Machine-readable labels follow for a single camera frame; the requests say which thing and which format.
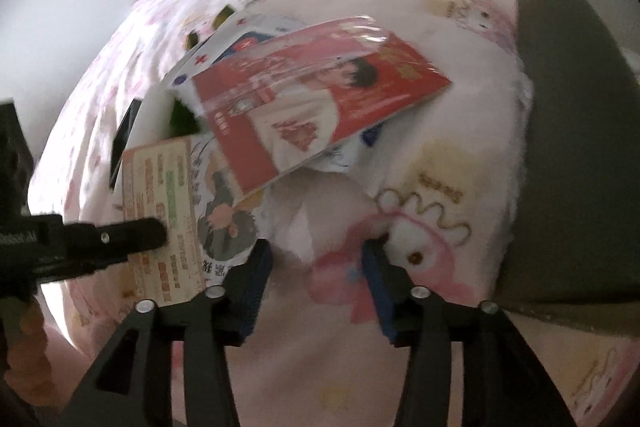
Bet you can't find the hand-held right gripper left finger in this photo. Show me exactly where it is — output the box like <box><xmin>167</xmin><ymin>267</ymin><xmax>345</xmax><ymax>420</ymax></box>
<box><xmin>57</xmin><ymin>237</ymin><xmax>274</xmax><ymax>427</ymax></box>

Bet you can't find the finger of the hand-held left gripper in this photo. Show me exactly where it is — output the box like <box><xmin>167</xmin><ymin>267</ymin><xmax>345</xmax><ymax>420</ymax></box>
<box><xmin>61</xmin><ymin>216</ymin><xmax>169</xmax><ymax>259</ymax></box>
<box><xmin>34</xmin><ymin>253</ymin><xmax>133</xmax><ymax>281</ymax></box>

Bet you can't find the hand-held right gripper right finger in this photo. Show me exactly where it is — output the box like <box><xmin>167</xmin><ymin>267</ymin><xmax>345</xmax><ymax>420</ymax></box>
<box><xmin>361</xmin><ymin>239</ymin><xmax>582</xmax><ymax>427</ymax></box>

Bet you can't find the yellow coupon card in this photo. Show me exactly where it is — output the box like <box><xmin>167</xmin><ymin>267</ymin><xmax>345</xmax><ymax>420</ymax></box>
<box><xmin>121</xmin><ymin>136</ymin><xmax>207</xmax><ymax>309</ymax></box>

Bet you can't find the cartoon figure sticker card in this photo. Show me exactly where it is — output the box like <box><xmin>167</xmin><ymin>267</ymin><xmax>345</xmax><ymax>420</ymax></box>
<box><xmin>191</xmin><ymin>146</ymin><xmax>262</xmax><ymax>282</ymax></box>

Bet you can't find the red photo card packet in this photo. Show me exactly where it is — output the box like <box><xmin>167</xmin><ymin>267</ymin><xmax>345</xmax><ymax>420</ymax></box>
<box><xmin>191</xmin><ymin>16</ymin><xmax>452</xmax><ymax>198</ymax></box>

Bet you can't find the white blue wet wipes pack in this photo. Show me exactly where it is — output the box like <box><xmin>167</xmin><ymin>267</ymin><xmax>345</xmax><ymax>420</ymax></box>
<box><xmin>164</xmin><ymin>13</ymin><xmax>308</xmax><ymax>120</ymax></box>

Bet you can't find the person's left hand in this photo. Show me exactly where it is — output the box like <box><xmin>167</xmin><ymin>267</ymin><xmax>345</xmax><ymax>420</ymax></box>
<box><xmin>2</xmin><ymin>302</ymin><xmax>53</xmax><ymax>403</ymax></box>

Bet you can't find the white box with black face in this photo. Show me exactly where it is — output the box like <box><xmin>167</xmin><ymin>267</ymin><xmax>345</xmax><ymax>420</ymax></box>
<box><xmin>108</xmin><ymin>94</ymin><xmax>169</xmax><ymax>194</ymax></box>

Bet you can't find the yellow green snack packet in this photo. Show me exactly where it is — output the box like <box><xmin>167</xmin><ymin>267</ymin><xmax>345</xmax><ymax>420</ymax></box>
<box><xmin>182</xmin><ymin>3</ymin><xmax>237</xmax><ymax>50</ymax></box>

